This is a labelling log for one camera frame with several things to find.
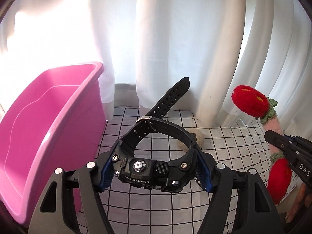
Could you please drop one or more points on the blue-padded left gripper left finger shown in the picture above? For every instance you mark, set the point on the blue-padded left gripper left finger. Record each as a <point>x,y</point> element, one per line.
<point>55,211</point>

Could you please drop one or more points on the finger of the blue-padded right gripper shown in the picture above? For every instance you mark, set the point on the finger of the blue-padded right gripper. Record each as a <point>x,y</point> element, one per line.
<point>279,143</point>

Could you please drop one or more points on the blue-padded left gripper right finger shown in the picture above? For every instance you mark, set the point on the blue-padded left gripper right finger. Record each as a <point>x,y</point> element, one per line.
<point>255,210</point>

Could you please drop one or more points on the pink scrunchie with red strawberries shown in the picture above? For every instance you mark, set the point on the pink scrunchie with red strawberries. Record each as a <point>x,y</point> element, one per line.
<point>259,106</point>

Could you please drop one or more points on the black digital wristwatch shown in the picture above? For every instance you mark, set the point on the black digital wristwatch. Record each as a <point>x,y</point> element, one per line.
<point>140,172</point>

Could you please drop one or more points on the person's right hand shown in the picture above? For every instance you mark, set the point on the person's right hand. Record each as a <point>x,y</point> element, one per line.
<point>298,203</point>

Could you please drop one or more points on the beige plush ball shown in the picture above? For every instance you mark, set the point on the beige plush ball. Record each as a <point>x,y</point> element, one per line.
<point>199,139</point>

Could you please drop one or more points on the pink plastic tub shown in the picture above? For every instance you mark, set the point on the pink plastic tub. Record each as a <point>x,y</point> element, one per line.
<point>56,122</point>

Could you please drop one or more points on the white sheer curtain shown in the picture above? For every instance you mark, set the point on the white sheer curtain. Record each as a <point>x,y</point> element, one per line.
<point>148,45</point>

